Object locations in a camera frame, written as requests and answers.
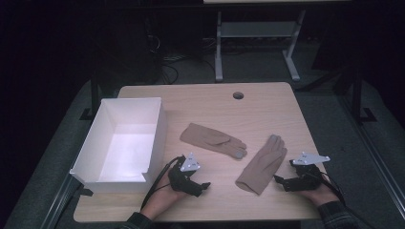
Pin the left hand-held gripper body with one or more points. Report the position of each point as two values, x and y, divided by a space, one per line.
181 179

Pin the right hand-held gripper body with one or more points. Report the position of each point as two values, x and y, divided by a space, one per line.
307 181

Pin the beige glove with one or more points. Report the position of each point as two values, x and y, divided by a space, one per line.
207 138
262 167

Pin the white box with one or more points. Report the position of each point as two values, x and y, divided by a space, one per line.
127 152

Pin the person's right hand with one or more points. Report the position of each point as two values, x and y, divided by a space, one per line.
321 195

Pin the person's left hand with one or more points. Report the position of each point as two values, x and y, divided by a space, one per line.
162 197

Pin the black metal stand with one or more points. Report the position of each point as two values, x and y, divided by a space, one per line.
357 95
94 95

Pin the aluminium rail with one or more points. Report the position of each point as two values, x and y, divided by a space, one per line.
375 165
59 203

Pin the white metal table frame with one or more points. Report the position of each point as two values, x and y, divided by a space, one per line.
218 47

